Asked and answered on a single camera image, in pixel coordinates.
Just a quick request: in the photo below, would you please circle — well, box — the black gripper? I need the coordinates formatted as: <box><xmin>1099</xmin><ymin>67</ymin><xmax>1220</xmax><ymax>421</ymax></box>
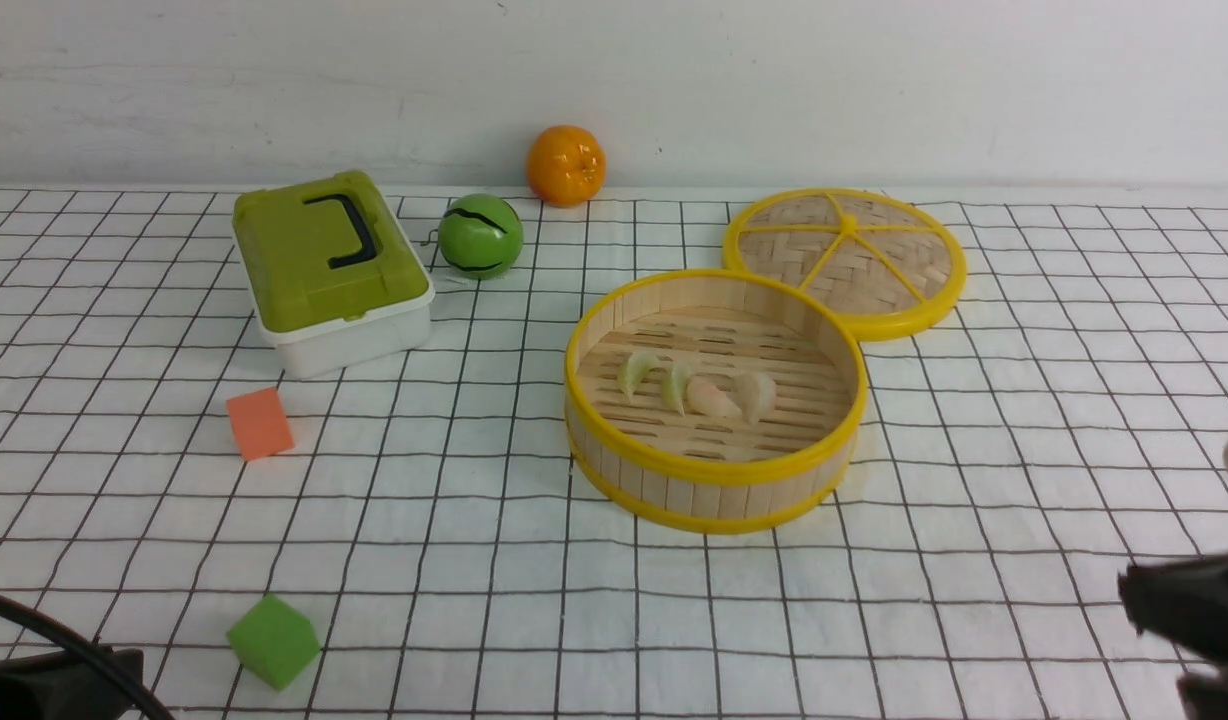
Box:
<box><xmin>1117</xmin><ymin>552</ymin><xmax>1228</xmax><ymax>719</ymax></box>

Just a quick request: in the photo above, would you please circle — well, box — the pink dumpling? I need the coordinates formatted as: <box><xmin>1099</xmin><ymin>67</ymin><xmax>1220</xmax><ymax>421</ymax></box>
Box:
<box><xmin>734</xmin><ymin>372</ymin><xmax>777</xmax><ymax>424</ymax></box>
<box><xmin>684</xmin><ymin>375</ymin><xmax>743</xmax><ymax>420</ymax></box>

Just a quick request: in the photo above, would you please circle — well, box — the green dumpling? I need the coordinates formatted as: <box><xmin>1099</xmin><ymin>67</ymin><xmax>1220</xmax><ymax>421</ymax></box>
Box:
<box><xmin>616</xmin><ymin>348</ymin><xmax>663</xmax><ymax>404</ymax></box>
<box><xmin>659</xmin><ymin>361</ymin><xmax>693</xmax><ymax>417</ymax></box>

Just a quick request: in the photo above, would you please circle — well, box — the bamboo steamer lid yellow rim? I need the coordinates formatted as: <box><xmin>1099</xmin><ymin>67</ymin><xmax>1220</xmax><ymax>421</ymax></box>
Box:
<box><xmin>722</xmin><ymin>188</ymin><xmax>969</xmax><ymax>342</ymax></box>

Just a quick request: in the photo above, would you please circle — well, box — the bamboo steamer tray yellow rim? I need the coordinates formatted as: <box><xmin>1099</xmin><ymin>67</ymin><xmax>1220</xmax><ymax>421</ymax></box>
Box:
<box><xmin>564</xmin><ymin>269</ymin><xmax>869</xmax><ymax>534</ymax></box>

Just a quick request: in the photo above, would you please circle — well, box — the orange toy fruit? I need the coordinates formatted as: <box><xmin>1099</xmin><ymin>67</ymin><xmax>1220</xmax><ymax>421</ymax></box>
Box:
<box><xmin>524</xmin><ymin>127</ymin><xmax>608</xmax><ymax>208</ymax></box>

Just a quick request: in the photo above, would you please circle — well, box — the white grid tablecloth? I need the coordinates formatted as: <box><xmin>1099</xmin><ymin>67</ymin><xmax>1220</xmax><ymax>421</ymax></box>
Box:
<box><xmin>0</xmin><ymin>188</ymin><xmax>1228</xmax><ymax>719</ymax></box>

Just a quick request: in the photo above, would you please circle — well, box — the green toy watermelon ball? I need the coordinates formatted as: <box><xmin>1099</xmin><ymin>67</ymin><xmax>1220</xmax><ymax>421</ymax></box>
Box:
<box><xmin>437</xmin><ymin>193</ymin><xmax>524</xmax><ymax>279</ymax></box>

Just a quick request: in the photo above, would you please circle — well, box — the green lidded storage box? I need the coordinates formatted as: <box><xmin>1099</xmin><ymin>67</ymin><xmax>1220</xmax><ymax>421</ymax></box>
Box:
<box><xmin>233</xmin><ymin>170</ymin><xmax>435</xmax><ymax>378</ymax></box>

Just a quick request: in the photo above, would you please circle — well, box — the green foam cube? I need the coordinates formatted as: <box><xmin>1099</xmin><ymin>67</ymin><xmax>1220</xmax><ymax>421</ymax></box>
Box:
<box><xmin>226</xmin><ymin>593</ymin><xmax>322</xmax><ymax>691</ymax></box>

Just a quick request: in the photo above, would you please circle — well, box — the orange foam cube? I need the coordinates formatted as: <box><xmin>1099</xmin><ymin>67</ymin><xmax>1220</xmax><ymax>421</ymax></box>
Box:
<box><xmin>226</xmin><ymin>387</ymin><xmax>295</xmax><ymax>462</ymax></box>

